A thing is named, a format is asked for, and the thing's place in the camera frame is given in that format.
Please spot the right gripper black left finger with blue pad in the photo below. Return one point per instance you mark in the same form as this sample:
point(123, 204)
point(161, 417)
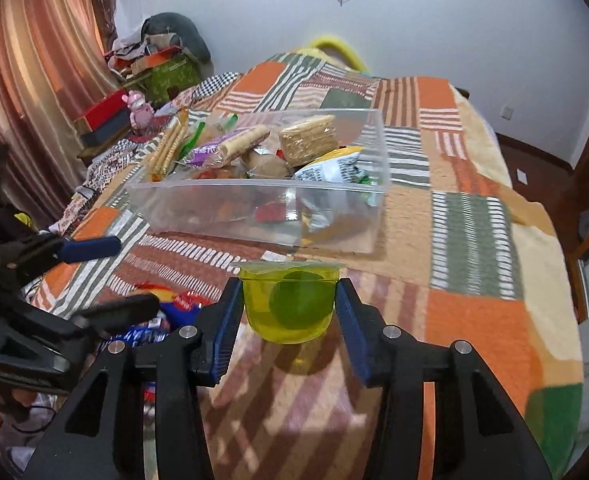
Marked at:
point(98, 434)

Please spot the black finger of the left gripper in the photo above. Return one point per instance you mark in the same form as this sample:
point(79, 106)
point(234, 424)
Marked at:
point(117, 316)

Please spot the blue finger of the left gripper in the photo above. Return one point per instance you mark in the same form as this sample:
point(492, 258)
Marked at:
point(74, 249)

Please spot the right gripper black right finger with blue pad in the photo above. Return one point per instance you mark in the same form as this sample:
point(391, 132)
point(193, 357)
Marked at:
point(479, 432)

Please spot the blue red snack bag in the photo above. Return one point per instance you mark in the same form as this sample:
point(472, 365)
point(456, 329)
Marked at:
point(177, 309)

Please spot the green jelly cup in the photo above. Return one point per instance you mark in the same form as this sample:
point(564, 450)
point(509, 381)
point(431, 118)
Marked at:
point(289, 302)

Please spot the purple biscuit pack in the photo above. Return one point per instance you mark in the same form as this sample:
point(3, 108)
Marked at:
point(222, 150)

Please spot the grey yellow fries snack bag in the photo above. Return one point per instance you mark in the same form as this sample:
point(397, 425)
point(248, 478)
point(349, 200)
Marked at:
point(338, 166)

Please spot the red flat box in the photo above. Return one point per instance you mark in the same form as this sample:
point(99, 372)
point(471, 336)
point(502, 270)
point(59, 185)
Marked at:
point(103, 120)

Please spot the long biscuit sleeve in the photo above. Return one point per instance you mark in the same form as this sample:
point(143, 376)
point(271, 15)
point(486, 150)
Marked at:
point(161, 160)

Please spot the pink plush toy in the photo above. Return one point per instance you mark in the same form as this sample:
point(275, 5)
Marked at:
point(141, 112)

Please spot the red candy wrapper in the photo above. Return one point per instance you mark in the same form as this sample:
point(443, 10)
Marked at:
point(273, 212)

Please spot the striped pink orange curtain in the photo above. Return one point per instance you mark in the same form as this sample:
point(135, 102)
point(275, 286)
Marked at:
point(52, 70)

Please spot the green patterned box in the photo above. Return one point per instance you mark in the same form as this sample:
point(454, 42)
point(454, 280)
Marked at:
point(165, 81)

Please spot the clear plastic storage bin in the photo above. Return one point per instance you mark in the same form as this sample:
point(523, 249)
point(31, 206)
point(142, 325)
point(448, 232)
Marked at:
point(333, 216)

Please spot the grey bag on pile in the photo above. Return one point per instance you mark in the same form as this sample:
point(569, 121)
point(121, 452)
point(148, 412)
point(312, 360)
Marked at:
point(176, 24)

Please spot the square cracker pack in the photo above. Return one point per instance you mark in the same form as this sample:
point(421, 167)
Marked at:
point(308, 139)

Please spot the yellow curved headboard rail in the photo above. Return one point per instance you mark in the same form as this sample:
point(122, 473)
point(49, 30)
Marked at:
point(334, 50)

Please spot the wall power socket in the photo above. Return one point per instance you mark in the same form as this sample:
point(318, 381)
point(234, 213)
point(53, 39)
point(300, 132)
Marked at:
point(507, 112)

